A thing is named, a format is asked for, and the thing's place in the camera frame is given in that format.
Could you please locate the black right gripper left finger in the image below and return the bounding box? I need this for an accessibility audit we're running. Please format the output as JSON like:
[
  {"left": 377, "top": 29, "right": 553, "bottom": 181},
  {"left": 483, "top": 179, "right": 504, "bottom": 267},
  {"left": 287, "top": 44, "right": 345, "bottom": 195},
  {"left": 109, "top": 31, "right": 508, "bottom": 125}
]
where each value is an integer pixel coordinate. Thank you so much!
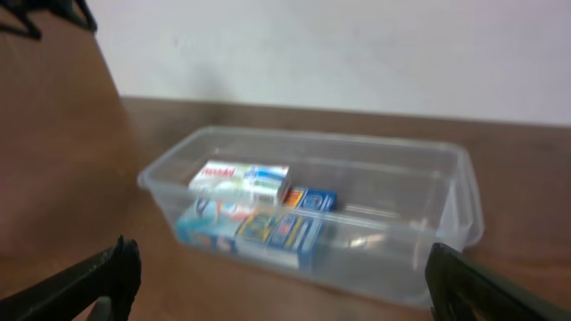
[{"left": 1, "top": 237, "right": 142, "bottom": 321}]

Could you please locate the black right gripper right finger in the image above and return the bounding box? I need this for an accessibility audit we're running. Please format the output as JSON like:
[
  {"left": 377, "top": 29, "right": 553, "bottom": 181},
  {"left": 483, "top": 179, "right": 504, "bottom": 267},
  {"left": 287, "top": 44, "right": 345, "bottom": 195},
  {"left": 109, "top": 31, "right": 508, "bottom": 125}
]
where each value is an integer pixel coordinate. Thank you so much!
[{"left": 425, "top": 243, "right": 570, "bottom": 321}]

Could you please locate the clear plastic container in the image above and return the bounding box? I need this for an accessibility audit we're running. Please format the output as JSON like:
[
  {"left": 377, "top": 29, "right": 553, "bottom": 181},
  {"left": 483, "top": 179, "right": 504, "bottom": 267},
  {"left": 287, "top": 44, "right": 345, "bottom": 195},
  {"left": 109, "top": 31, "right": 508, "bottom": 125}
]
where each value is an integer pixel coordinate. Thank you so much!
[{"left": 138, "top": 127, "right": 484, "bottom": 308}]

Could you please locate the blue toothpaste box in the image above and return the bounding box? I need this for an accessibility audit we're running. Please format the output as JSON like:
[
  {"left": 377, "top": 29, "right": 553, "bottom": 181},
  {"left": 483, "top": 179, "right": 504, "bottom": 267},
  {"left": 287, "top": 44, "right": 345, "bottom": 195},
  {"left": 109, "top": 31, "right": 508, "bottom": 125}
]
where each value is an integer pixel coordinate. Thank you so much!
[{"left": 175, "top": 186, "right": 337, "bottom": 271}]

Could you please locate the white Panadol box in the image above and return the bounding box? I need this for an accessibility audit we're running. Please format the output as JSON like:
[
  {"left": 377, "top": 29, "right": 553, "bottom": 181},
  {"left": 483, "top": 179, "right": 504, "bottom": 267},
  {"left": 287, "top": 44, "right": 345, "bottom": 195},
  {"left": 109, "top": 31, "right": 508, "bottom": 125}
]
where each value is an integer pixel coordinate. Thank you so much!
[{"left": 188, "top": 160, "right": 291, "bottom": 206}]

